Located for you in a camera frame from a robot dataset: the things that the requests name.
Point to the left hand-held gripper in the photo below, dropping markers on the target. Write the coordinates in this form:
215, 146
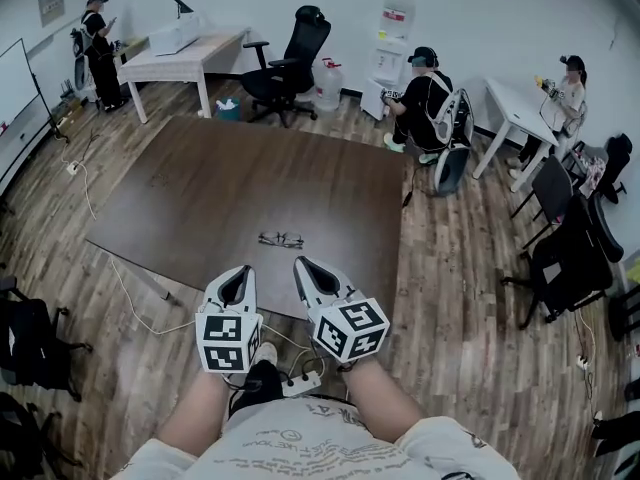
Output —
225, 338

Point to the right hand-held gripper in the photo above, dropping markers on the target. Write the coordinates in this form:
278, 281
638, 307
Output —
350, 328

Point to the black-framed eyeglasses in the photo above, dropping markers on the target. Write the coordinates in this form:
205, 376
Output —
272, 239

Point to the person's right forearm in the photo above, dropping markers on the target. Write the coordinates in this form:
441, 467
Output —
380, 398

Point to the person's left forearm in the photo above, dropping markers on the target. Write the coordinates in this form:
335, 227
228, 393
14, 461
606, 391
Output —
195, 413

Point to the person's white left shoe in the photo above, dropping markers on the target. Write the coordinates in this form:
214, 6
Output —
267, 354

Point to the person's black trousers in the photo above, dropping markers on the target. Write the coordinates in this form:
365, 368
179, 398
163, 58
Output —
262, 383

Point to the white power strip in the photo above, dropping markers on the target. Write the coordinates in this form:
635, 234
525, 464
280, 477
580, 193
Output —
302, 384
582, 361

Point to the person's white printed t-shirt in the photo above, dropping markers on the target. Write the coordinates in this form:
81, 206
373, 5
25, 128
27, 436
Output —
310, 448

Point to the teal waste bin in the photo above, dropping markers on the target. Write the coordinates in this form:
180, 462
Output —
228, 110

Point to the clear water jug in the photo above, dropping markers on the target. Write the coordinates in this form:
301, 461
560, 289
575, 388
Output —
328, 88

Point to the white plug adapter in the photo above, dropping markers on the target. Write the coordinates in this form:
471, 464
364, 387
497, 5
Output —
73, 168

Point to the black high-back office chair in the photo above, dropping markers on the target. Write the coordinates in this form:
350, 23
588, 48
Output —
300, 53

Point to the white desk with checkered cloth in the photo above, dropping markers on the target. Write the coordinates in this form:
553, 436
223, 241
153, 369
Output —
175, 63

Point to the black mesh office chair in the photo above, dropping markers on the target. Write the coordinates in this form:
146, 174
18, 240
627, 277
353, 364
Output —
565, 263

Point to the grey thin-legged chair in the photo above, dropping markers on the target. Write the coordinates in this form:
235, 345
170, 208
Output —
550, 188

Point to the white water dispenser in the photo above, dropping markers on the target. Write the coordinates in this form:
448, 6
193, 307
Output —
392, 43

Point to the plain white desk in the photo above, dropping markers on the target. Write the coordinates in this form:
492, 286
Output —
515, 113

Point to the white box appliance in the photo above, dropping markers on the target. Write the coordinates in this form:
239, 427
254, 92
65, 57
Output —
172, 38

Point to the black desk lamp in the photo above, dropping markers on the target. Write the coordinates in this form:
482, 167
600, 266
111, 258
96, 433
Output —
182, 7

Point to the pink floral cloth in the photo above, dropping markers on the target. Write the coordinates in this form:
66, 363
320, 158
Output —
595, 173

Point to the whiteboard on stand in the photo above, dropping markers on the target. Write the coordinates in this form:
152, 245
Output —
15, 83

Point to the wall notice sheet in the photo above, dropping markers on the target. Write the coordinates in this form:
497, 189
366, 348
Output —
51, 5

